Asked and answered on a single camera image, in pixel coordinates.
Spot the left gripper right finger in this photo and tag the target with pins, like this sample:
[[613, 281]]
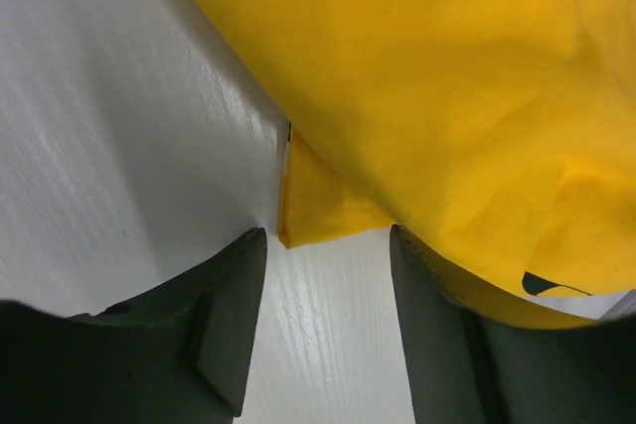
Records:
[[477, 354]]

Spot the yellow printed cloth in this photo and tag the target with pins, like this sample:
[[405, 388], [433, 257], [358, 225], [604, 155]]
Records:
[[500, 133]]

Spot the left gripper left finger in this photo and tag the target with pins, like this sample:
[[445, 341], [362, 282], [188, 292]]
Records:
[[177, 353]]

